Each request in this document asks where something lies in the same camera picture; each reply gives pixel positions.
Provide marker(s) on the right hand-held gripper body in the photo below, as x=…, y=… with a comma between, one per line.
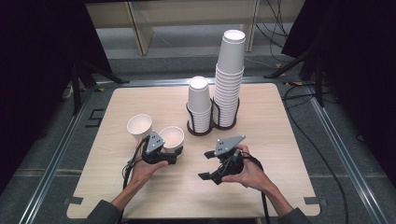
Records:
x=229, y=165

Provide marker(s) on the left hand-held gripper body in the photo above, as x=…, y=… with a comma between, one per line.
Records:
x=154, y=143

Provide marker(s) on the white paper cup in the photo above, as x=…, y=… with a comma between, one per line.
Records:
x=138, y=126
x=172, y=138

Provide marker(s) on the black double cup holder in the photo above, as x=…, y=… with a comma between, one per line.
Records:
x=199, y=133

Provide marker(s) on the short white cup stack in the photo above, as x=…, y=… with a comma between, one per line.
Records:
x=198, y=96

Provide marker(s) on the tall white cup stack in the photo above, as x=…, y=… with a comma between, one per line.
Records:
x=230, y=65

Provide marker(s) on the person's right hand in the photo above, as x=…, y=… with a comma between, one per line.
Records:
x=252, y=177

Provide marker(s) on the person's left hand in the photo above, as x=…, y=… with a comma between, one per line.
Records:
x=143, y=172

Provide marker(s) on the black metal stand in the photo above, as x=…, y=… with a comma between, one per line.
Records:
x=75, y=90
x=318, y=84

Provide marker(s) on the yellow tape strip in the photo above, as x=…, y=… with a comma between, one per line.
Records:
x=295, y=83

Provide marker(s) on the light wooden shelf unit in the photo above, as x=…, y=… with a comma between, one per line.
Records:
x=143, y=34

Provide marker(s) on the black curtain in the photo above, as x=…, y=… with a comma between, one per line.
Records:
x=37, y=77
x=358, y=62

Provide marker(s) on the metal floor rail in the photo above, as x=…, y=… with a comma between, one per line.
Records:
x=53, y=168
x=155, y=82
x=345, y=155

